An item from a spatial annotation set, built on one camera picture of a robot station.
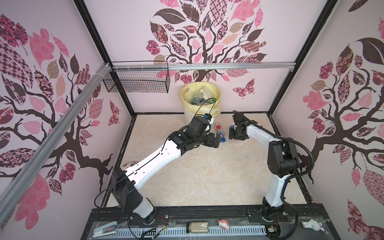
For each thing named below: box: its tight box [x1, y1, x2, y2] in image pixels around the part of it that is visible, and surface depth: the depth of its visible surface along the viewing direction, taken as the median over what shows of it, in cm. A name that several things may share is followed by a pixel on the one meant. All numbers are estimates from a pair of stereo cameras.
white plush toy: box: [301, 219, 325, 232], surface depth 71 cm
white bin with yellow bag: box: [180, 81, 221, 125], surface depth 102 cm
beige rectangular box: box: [190, 222, 209, 233], surface depth 69 cm
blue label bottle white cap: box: [191, 91, 201, 105], surface depth 103 cm
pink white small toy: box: [218, 219, 231, 230], surface depth 69 cm
